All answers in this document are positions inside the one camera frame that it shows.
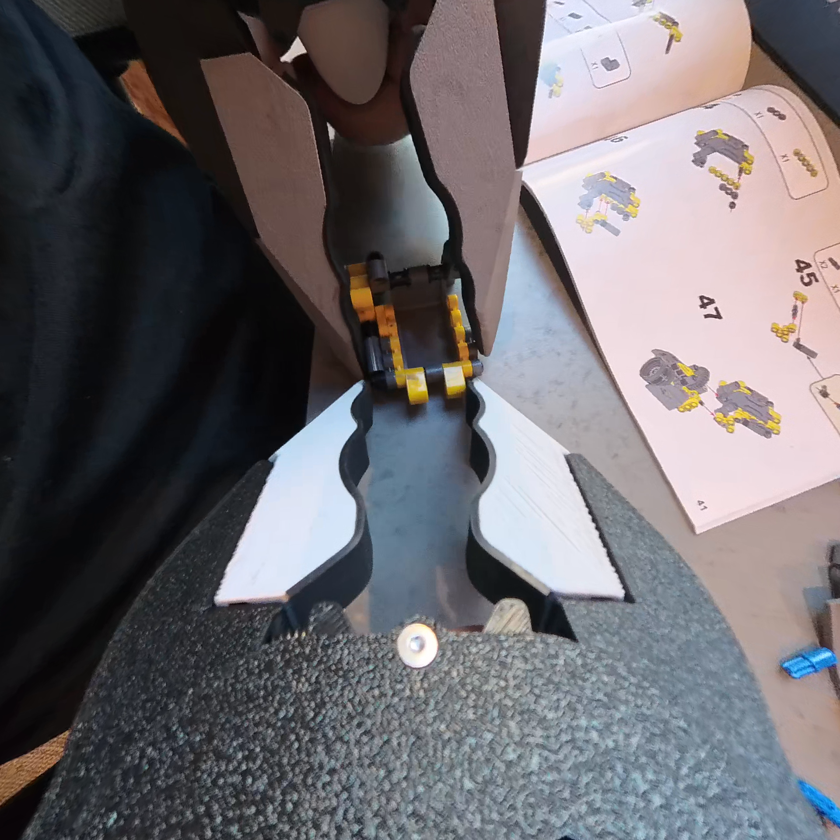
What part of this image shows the grey desk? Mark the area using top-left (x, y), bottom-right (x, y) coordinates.
top-left (305, 46), bottom-right (840, 821)

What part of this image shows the open instruction booklet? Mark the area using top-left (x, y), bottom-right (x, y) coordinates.
top-left (518, 0), bottom-right (840, 534)

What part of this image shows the pile of loose brick pieces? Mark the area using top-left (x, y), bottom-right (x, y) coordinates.
top-left (781, 538), bottom-right (840, 828)

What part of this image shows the dark blue cardboard box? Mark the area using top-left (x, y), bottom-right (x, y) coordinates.
top-left (745, 0), bottom-right (840, 116)

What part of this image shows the grey yellow brick assembly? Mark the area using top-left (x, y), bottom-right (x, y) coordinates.
top-left (344, 251), bottom-right (485, 404)

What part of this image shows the person's dark clothing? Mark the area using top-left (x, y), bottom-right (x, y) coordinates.
top-left (0, 0), bottom-right (316, 765)

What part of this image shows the yellow five-hole brick beam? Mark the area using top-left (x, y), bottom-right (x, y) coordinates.
top-left (348, 262), bottom-right (431, 403)
top-left (443, 294), bottom-right (475, 398)

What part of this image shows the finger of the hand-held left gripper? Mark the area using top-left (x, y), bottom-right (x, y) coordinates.
top-left (402, 0), bottom-right (524, 355)
top-left (200, 52), bottom-right (366, 380)

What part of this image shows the wooden panel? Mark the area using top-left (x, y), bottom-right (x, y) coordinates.
top-left (121, 59), bottom-right (191, 142)

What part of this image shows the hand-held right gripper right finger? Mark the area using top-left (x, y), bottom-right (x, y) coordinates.
top-left (467, 379), bottom-right (626, 634)

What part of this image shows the person's left hand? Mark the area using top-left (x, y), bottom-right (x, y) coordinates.
top-left (281, 25), bottom-right (424, 147)

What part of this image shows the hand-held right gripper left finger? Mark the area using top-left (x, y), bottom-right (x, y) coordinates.
top-left (213, 381), bottom-right (373, 605)

